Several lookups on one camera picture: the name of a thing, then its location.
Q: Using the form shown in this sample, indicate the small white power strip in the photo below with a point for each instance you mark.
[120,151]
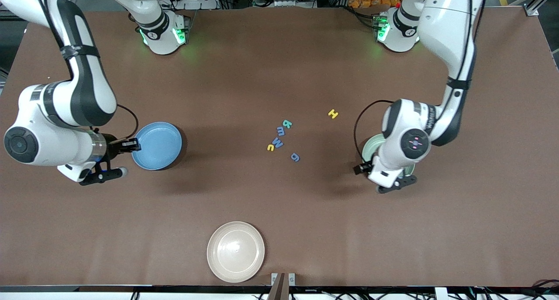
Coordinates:
[288,2]

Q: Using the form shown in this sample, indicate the blue foam small m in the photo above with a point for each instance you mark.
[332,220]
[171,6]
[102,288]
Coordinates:
[281,131]

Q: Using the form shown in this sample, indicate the yellow foam letter H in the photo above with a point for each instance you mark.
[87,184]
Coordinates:
[333,113]

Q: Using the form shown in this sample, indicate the teal foam letter k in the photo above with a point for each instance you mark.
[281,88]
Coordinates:
[287,124]

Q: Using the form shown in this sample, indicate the blue round plate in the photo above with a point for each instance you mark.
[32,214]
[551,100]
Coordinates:
[159,147]

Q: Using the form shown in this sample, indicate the blue foam capital M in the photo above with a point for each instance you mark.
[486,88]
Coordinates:
[277,143]

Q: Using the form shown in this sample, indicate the white table frame rail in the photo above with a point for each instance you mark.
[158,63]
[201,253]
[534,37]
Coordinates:
[65,297]

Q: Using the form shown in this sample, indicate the blue foam letter g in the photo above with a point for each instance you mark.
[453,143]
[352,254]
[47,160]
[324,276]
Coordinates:
[295,157]

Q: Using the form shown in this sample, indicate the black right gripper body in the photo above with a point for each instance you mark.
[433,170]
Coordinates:
[115,146]

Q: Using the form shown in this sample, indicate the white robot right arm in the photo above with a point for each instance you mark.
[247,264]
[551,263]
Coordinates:
[48,116]

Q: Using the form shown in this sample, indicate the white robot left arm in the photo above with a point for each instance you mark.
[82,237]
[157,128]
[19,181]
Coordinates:
[445,25]

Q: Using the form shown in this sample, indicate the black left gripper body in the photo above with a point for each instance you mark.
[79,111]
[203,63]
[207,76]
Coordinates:
[365,167]

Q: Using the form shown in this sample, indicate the beige round plate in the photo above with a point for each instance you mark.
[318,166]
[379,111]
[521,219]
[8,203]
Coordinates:
[236,252]

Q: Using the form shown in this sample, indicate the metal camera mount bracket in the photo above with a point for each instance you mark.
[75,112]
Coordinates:
[283,291]

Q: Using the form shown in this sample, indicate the green round plate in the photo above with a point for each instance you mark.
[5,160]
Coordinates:
[371,149]

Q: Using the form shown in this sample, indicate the aluminium frame corner post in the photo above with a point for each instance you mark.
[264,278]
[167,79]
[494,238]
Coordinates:
[530,9]

